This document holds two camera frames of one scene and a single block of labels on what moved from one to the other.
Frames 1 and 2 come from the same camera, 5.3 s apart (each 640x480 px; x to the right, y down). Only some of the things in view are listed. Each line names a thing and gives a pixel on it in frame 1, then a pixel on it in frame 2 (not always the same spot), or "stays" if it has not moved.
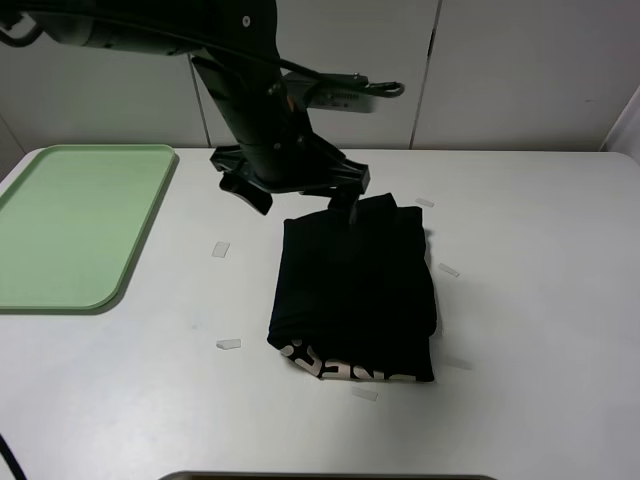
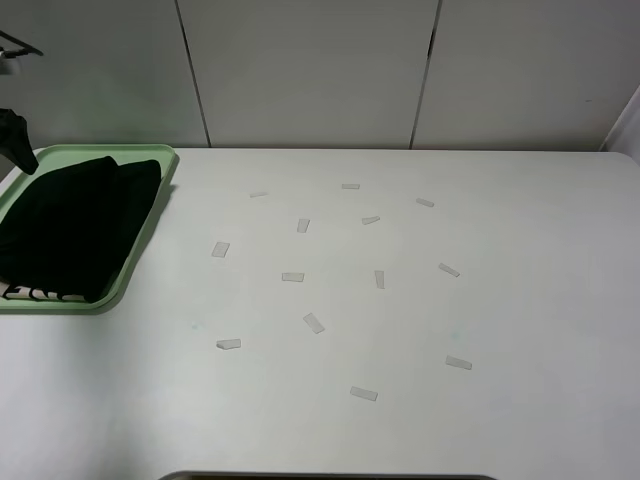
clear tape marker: x=220 y=249 stays
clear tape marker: x=423 y=201 stays
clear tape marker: x=364 y=393 stays
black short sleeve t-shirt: x=358 y=301 → x=70 y=227
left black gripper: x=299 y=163 → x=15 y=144
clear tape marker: x=228 y=344 stays
